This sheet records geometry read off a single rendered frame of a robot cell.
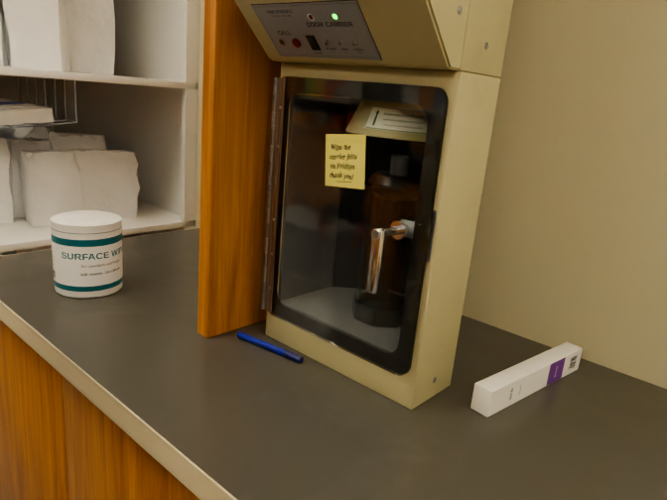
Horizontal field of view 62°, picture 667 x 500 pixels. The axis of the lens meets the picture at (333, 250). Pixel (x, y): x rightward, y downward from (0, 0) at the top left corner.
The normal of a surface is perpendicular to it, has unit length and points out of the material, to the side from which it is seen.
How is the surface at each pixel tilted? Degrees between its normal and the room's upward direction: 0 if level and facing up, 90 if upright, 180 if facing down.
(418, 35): 135
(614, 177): 90
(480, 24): 90
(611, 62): 90
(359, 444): 0
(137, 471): 90
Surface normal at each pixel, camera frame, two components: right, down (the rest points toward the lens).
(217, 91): 0.74, 0.25
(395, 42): -0.53, 0.78
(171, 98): -0.66, 0.15
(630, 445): 0.09, -0.96
